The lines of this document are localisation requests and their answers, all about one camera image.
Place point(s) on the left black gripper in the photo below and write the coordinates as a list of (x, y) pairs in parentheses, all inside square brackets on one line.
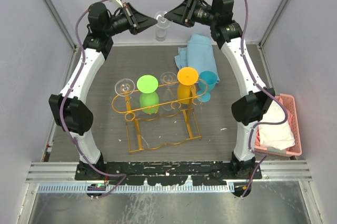
[(142, 20)]

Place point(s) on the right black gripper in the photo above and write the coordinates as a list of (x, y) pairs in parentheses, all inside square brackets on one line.
[(182, 13)]

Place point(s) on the clear flute glass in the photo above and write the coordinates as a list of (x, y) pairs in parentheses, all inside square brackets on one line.
[(124, 87), (162, 25), (168, 79)]

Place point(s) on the clear flute glass back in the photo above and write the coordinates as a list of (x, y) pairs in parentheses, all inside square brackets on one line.
[(168, 79)]

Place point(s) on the orange plastic wine glass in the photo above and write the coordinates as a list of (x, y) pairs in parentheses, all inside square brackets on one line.
[(187, 77)]

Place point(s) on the green plastic wine glass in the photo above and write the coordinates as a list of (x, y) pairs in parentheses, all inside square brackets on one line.
[(149, 99)]

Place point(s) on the clear flute glass front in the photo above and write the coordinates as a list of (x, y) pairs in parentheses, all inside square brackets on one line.
[(124, 87)]

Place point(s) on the blue plastic wine glass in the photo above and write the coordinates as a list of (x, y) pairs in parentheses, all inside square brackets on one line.
[(207, 82)]

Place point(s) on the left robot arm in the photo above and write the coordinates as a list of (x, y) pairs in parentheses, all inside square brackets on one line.
[(69, 106)]

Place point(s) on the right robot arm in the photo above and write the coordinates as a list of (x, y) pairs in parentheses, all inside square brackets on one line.
[(255, 98)]

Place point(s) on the light blue folded cloth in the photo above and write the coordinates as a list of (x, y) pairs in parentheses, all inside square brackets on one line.
[(198, 54)]

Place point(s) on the pink plastic basket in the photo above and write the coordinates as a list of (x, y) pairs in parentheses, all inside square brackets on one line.
[(289, 103)]

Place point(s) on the white cloth in basket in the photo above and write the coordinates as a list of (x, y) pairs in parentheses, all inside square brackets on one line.
[(279, 136)]

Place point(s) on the gold wire glass rack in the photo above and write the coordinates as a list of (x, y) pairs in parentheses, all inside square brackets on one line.
[(148, 132)]

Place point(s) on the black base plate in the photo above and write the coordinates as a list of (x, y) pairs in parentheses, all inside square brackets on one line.
[(206, 173)]

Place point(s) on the slotted cable duct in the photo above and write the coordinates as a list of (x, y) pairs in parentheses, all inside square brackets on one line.
[(89, 187)]

